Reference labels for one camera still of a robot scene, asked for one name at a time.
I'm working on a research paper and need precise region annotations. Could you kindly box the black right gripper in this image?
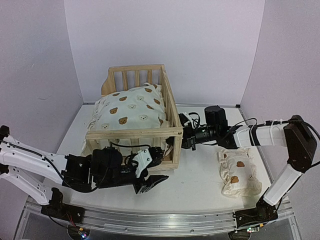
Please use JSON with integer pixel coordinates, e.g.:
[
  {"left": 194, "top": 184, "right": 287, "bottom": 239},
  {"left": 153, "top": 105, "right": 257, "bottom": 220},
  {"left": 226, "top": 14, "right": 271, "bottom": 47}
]
[{"left": 166, "top": 123, "right": 219, "bottom": 151}]

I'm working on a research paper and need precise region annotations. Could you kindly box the bear print cream cushion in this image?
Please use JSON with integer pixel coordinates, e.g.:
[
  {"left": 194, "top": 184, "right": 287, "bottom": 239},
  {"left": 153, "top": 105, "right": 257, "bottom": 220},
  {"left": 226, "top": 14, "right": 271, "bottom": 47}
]
[{"left": 87, "top": 82, "right": 170, "bottom": 131}]

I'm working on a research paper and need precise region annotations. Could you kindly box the wooden pet bed frame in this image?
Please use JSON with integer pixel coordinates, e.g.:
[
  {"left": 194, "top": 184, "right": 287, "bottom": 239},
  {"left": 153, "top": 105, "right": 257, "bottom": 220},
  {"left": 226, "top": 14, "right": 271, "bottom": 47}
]
[{"left": 81, "top": 64, "right": 183, "bottom": 171}]

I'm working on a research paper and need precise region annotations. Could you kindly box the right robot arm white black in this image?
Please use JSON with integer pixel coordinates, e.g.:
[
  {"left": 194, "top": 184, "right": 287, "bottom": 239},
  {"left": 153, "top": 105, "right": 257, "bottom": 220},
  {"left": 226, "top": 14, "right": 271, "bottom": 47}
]
[{"left": 158, "top": 105, "right": 320, "bottom": 212}]

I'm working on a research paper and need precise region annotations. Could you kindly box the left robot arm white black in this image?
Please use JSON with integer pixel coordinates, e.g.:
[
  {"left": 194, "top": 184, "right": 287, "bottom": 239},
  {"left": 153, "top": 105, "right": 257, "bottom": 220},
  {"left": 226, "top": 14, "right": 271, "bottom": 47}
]
[{"left": 0, "top": 125, "right": 168, "bottom": 219}]

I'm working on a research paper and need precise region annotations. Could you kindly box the small bear print pillow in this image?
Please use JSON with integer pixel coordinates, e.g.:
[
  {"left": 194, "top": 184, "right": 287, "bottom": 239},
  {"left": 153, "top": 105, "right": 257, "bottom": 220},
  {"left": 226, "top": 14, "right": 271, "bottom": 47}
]
[{"left": 217, "top": 148, "right": 262, "bottom": 198}]

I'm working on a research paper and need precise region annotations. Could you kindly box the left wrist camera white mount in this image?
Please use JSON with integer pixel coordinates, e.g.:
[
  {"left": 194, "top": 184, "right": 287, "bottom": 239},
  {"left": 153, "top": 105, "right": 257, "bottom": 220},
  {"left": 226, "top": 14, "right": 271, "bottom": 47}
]
[{"left": 132, "top": 146, "right": 165, "bottom": 178}]

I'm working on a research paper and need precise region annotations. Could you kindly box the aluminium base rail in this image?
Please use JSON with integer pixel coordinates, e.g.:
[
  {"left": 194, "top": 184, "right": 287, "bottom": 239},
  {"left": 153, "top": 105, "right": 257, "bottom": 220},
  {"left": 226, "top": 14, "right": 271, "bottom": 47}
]
[{"left": 15, "top": 197, "right": 301, "bottom": 240}]

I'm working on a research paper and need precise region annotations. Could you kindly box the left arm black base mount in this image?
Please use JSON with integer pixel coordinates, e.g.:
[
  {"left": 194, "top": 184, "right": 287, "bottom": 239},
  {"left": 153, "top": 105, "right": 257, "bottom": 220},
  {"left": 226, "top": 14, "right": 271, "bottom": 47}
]
[{"left": 41, "top": 187, "right": 85, "bottom": 224}]

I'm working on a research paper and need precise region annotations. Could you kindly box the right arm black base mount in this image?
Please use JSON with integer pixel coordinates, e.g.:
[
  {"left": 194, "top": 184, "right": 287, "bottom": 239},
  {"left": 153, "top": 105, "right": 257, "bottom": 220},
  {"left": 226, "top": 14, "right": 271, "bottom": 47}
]
[{"left": 232, "top": 197, "right": 283, "bottom": 230}]

